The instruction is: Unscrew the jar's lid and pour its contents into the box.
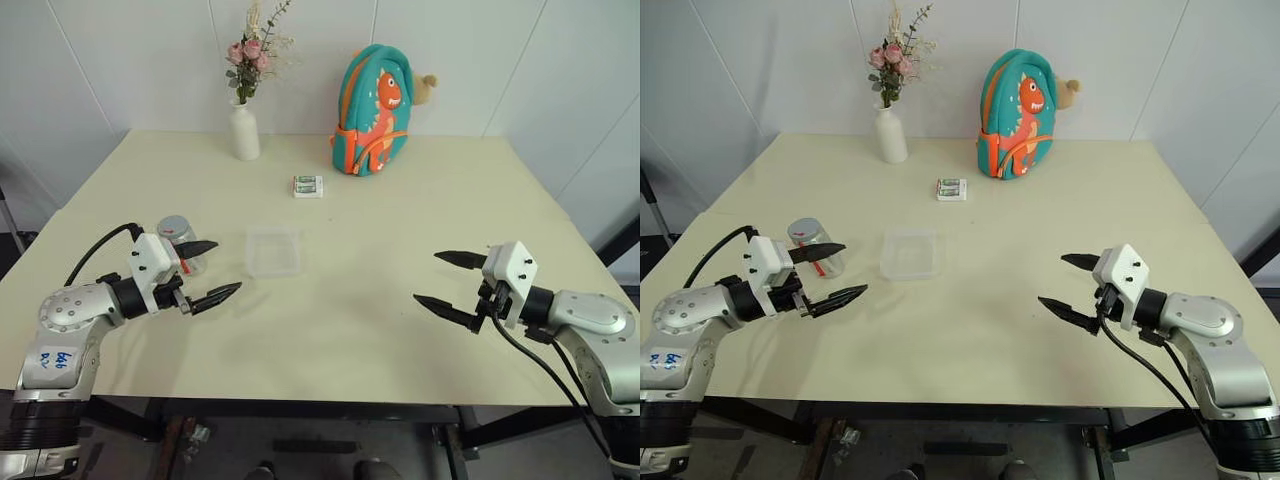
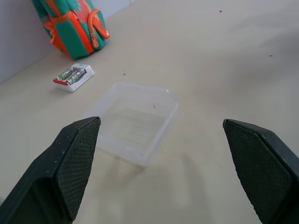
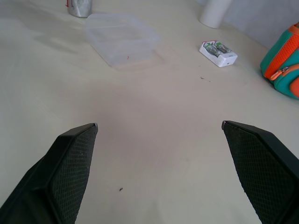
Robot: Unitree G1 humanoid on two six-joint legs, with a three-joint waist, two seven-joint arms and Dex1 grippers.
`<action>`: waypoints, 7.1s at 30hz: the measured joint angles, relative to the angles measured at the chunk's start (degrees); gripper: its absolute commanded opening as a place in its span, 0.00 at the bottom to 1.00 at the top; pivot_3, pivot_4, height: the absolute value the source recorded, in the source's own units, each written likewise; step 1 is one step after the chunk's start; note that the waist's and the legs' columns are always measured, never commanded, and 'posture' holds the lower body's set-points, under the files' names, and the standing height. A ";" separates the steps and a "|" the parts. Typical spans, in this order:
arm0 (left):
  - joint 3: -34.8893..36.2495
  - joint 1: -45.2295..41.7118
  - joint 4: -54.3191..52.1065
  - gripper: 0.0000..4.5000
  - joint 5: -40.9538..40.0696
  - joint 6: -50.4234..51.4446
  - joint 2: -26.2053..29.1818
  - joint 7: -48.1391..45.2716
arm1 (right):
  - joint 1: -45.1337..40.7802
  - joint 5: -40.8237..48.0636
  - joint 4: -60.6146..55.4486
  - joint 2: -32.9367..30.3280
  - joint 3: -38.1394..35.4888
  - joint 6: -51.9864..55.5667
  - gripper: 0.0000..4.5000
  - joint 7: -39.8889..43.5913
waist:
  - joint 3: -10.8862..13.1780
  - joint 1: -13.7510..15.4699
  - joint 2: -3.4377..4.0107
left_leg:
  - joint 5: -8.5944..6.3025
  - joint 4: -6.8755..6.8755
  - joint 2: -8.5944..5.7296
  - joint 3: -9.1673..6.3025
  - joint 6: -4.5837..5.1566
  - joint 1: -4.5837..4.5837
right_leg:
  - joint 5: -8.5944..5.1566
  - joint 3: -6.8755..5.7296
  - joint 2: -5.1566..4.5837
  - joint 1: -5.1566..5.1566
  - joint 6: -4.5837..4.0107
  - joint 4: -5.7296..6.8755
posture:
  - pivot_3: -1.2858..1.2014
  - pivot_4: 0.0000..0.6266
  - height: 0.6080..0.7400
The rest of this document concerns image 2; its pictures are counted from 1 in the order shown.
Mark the clear plastic tray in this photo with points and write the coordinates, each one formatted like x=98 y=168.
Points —
x=137 y=121

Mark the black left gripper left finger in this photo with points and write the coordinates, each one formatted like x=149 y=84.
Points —
x=58 y=168

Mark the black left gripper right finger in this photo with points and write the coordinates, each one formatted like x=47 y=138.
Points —
x=261 y=163

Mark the green silver battery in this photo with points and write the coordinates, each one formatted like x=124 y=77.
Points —
x=66 y=74
x=76 y=76

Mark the teal orange backpack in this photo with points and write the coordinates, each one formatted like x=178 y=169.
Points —
x=74 y=25

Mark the white battery charger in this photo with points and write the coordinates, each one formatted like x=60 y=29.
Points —
x=74 y=78

